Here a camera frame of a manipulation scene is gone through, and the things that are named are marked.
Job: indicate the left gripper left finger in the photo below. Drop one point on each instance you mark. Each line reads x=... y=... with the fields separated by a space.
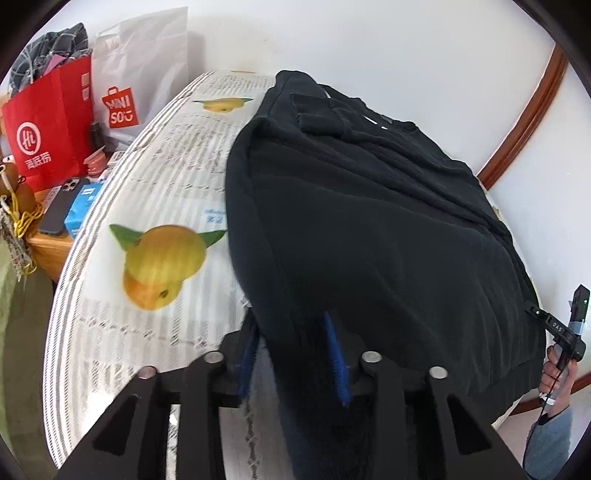
x=239 y=349

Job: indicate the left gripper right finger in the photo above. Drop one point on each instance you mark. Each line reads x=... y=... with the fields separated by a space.
x=345 y=355

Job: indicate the black sweatshirt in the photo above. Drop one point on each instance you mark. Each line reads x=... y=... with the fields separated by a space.
x=334 y=207

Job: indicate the right forearm blue sleeve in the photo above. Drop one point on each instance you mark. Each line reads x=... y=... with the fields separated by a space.
x=548 y=444

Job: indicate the dark plaid clothes in bag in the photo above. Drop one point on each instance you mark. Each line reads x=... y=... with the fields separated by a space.
x=41 y=56

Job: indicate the person's right hand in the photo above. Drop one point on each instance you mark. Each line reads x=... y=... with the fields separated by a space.
x=557 y=384

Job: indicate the fruit print bed sheet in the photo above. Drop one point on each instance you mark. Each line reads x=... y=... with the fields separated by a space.
x=149 y=280

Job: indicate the blue tissue pack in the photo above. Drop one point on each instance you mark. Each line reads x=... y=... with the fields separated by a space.
x=80 y=207

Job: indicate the wooden nightstand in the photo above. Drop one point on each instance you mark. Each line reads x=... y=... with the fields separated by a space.
x=49 y=252

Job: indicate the dark smartphone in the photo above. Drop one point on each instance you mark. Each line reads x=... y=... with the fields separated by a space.
x=52 y=223

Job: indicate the small pink box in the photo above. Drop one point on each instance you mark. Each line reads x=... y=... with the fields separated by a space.
x=96 y=163

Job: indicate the red paper shopping bag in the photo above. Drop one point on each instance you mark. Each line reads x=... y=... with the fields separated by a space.
x=48 y=125

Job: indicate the white Miniso paper bag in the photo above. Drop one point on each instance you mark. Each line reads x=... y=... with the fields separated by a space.
x=137 y=67

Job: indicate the brown wooden door frame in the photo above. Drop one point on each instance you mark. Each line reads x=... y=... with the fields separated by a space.
x=528 y=121

